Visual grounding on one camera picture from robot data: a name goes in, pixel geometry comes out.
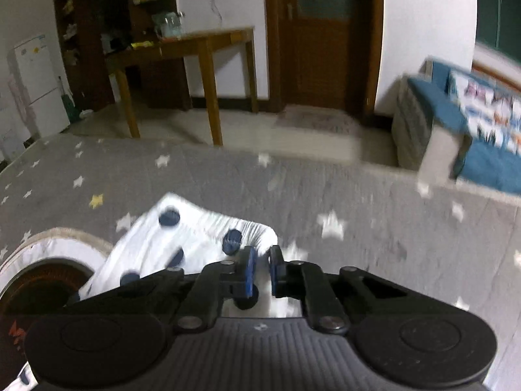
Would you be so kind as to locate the printed sofa cushion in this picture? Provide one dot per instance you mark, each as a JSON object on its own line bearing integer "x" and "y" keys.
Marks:
{"x": 488, "y": 106}

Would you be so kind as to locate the dark green window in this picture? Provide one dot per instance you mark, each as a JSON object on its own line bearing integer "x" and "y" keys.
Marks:
{"x": 496, "y": 8}

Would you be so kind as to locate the grey door mat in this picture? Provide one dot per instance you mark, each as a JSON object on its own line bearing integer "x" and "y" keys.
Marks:
{"x": 317, "y": 120}

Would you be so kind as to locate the dark wooden shelf cabinet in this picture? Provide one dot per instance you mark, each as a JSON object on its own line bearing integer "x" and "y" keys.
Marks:
{"x": 87, "y": 28}

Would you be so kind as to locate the wooden table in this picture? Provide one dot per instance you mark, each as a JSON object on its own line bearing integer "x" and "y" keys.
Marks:
{"x": 195, "y": 44}

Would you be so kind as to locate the green broom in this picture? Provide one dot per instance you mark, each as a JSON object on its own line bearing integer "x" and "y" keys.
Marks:
{"x": 70, "y": 108}

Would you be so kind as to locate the clear glass jars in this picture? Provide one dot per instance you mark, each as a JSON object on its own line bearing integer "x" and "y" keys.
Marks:
{"x": 167, "y": 26}

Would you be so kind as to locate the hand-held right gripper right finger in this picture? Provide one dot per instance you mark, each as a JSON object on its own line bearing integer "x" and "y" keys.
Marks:
{"x": 276, "y": 273}

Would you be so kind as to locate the white refrigerator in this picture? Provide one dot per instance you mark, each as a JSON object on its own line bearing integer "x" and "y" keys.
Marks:
{"x": 36, "y": 73}

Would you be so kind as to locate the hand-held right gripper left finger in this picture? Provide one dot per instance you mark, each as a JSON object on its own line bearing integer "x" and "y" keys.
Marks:
{"x": 250, "y": 273}

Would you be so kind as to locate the grey star-print bed sheet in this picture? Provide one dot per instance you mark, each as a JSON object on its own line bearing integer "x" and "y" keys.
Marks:
{"x": 366, "y": 232}

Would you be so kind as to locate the blue sofa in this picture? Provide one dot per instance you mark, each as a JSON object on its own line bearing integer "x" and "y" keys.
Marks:
{"x": 431, "y": 97}

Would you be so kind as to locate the white blue-dotted garment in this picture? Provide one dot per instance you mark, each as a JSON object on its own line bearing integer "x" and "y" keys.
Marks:
{"x": 191, "y": 220}

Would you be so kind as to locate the yellow flat packet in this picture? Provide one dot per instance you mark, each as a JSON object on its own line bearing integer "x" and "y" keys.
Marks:
{"x": 141, "y": 44}

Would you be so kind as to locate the brown wooden door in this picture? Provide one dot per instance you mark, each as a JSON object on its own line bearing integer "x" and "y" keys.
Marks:
{"x": 321, "y": 57}

